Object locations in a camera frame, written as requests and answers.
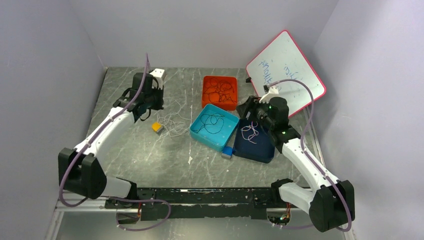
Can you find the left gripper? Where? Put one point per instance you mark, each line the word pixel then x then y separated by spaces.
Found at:
pixel 159 106

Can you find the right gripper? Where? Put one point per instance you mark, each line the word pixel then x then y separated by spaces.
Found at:
pixel 251 105

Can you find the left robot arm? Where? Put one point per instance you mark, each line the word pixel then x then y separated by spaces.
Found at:
pixel 81 169

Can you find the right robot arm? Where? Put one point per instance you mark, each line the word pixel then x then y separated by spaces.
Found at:
pixel 329 202

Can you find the yellow grey block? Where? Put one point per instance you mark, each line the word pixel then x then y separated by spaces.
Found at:
pixel 157 127

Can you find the dark blue square tray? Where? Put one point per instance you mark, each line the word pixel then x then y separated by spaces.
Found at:
pixel 252 142

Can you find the orange square tray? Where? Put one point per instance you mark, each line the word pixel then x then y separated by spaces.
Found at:
pixel 220 91

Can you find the light blue square tray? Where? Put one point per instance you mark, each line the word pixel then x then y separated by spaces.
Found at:
pixel 214 127

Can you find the blue white block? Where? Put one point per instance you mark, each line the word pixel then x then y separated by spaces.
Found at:
pixel 227 152

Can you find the pink framed whiteboard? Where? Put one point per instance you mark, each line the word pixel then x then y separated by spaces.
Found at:
pixel 283 59

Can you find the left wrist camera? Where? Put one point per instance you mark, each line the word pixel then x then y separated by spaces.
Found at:
pixel 159 74

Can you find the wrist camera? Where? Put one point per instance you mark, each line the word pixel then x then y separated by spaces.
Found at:
pixel 159 74
pixel 270 92

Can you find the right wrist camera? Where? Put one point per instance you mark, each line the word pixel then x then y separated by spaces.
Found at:
pixel 270 92

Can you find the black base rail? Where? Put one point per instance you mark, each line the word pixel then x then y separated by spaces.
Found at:
pixel 257 203

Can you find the aluminium frame rail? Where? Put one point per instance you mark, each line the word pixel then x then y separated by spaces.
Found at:
pixel 74 202

